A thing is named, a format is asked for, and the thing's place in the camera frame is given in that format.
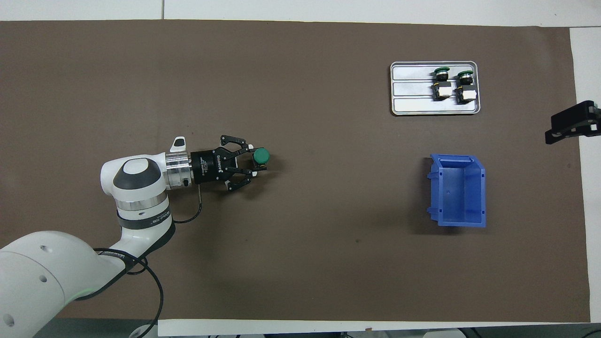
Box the green push button switch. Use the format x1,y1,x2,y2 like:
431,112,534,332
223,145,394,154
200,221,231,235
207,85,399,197
432,67,452,101
456,70,479,105
250,147,272,171

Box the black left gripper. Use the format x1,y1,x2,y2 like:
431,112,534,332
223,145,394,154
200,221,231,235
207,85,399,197
190,135,267,192

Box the blue plastic bin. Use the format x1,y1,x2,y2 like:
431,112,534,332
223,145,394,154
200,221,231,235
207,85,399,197
426,154,487,229

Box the brown table mat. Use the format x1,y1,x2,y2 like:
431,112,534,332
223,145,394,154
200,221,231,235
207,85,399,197
0,20,591,323

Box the grey metal tray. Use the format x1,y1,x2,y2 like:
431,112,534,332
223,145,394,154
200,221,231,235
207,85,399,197
390,61,481,116

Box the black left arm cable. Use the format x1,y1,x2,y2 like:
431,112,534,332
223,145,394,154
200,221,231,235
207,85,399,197
94,185,203,338

